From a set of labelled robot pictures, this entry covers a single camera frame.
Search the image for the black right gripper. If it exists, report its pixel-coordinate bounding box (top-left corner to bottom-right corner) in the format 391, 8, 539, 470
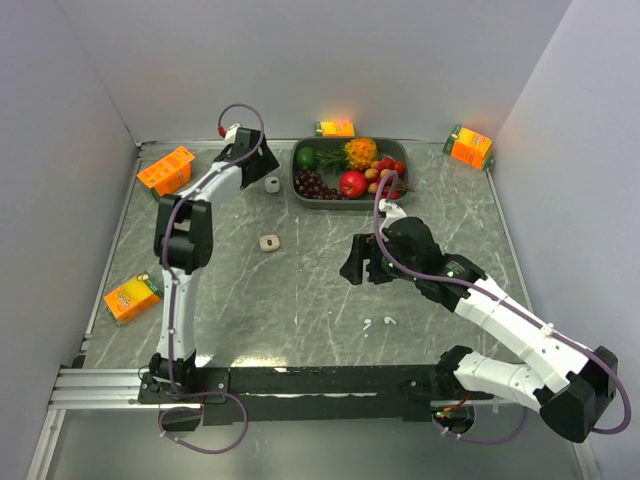
339, 232, 420, 284

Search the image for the pink earbuds charging case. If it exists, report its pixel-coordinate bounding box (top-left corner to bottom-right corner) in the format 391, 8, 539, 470
259, 234, 281, 252

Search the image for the white earbuds charging case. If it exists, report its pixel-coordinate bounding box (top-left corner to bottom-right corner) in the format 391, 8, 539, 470
264, 176, 281, 194

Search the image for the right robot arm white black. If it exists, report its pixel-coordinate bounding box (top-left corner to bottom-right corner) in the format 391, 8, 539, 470
340, 217, 618, 443

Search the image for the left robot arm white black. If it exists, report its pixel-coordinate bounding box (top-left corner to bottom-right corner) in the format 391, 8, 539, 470
149, 127, 279, 402

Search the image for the green lime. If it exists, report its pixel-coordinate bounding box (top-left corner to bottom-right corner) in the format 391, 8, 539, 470
295, 147, 316, 170

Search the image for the dark purple grape bunch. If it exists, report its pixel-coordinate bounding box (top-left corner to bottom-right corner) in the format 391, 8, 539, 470
294, 170, 345, 200

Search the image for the orange juice box back centre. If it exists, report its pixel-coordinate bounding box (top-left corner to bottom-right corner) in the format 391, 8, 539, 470
315, 121, 355, 137

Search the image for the orange juice box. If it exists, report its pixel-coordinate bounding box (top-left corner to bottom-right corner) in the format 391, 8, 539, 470
315, 121, 355, 137
104, 271, 163, 326
443, 125, 494, 171
137, 146, 195, 200

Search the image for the orange juice box far left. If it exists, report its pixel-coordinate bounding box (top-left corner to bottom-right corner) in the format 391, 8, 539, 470
137, 146, 195, 200

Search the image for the red apple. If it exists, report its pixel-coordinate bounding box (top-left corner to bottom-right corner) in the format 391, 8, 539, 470
339, 170, 368, 199

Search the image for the small pineapple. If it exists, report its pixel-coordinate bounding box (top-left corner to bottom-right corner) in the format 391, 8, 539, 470
316, 137, 378, 171

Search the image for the dark grey fruit tray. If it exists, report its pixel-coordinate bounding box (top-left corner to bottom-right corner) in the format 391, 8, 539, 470
290, 137, 414, 211

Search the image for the orange juice box far right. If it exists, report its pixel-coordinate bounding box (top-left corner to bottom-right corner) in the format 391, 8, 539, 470
443, 125, 494, 171

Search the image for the orange juice box near left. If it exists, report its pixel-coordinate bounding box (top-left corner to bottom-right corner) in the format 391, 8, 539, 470
104, 271, 163, 326

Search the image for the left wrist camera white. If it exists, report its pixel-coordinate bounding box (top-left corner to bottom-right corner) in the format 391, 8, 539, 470
218, 123, 242, 144

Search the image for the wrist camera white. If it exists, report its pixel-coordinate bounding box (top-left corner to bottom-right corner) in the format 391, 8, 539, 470
218, 123, 242, 144
377, 199, 407, 232

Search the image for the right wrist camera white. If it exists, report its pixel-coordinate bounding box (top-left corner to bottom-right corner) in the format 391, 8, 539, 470
377, 199, 407, 232

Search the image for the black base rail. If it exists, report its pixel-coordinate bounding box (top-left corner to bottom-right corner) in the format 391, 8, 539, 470
138, 365, 465, 426

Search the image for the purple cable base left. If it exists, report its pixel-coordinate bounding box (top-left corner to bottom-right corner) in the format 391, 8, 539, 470
157, 390, 250, 455

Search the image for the purple cable base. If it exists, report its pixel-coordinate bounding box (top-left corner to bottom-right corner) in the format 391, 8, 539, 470
157, 390, 250, 455
432, 407, 528, 445

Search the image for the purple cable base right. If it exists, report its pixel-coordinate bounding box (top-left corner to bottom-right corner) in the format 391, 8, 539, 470
432, 407, 528, 445

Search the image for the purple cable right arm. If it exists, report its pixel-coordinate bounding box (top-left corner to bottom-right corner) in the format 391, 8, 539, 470
372, 170, 632, 434

